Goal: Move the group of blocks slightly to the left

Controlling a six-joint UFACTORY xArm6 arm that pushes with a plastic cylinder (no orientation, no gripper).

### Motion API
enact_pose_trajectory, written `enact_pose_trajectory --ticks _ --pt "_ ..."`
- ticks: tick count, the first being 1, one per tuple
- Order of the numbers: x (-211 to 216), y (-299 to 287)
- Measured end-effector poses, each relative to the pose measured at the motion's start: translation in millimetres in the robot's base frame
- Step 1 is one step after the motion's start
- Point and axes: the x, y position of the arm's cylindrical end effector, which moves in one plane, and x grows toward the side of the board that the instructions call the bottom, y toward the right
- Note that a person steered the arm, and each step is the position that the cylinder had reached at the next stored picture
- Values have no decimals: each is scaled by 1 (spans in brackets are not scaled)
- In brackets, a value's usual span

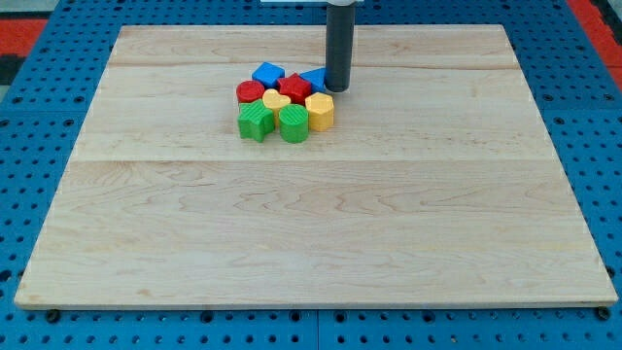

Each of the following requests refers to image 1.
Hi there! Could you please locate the blue triangle block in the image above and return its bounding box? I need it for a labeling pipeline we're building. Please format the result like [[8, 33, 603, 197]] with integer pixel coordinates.
[[299, 67, 326, 93]]

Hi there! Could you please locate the green star block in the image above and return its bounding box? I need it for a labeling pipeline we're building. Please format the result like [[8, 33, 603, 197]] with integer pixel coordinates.
[[237, 99, 275, 143]]

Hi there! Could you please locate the yellow hexagon block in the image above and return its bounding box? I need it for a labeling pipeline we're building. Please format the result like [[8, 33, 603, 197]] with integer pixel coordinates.
[[305, 92, 334, 131]]

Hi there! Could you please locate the light wooden board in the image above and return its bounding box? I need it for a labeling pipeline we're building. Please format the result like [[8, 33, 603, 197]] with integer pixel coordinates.
[[15, 24, 618, 310]]

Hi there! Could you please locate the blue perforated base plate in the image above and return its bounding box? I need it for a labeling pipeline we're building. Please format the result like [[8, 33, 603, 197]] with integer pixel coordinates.
[[1, 0, 621, 349]]

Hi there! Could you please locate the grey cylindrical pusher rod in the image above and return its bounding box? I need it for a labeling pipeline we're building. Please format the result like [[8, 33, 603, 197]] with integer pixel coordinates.
[[325, 1, 356, 92]]

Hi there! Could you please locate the blue cube block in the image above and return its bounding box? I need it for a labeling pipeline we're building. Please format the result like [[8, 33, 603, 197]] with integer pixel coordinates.
[[252, 62, 286, 88]]

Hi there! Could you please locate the red star block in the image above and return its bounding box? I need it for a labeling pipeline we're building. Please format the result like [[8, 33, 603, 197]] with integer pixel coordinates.
[[277, 73, 312, 105]]

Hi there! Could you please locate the yellow heart block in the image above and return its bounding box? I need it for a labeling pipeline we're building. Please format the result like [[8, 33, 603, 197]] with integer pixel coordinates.
[[261, 88, 292, 127]]

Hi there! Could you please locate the green cylinder block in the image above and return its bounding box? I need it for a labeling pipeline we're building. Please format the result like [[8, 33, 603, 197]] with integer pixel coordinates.
[[279, 104, 309, 143]]

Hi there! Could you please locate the red cylinder block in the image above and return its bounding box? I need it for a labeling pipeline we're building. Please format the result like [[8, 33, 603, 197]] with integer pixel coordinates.
[[235, 80, 265, 103]]

